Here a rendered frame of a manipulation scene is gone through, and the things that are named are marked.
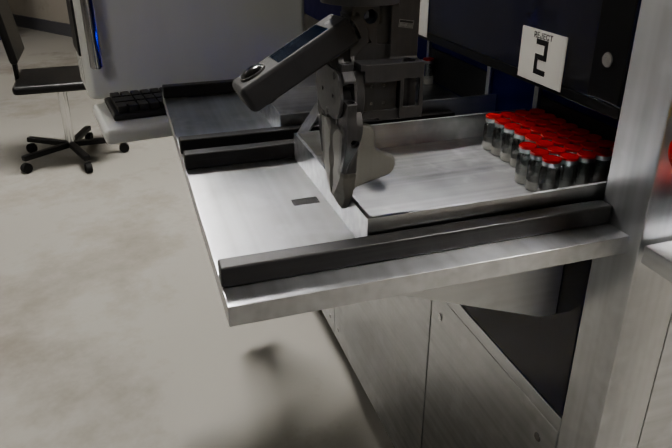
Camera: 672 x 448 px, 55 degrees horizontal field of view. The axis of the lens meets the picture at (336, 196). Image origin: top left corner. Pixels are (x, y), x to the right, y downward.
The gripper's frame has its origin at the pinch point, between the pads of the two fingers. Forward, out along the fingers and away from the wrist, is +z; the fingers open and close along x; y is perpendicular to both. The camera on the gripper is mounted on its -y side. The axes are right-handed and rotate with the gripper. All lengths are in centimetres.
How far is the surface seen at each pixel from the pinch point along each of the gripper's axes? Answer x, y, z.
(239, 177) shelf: 16.0, -7.0, 3.5
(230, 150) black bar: 20.3, -7.2, 1.5
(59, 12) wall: 646, -73, 70
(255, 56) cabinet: 91, 10, 5
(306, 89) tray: 52, 12, 3
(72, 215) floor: 207, -47, 92
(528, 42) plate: 9.6, 26.9, -12.0
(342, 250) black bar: -8.1, -2.1, 1.6
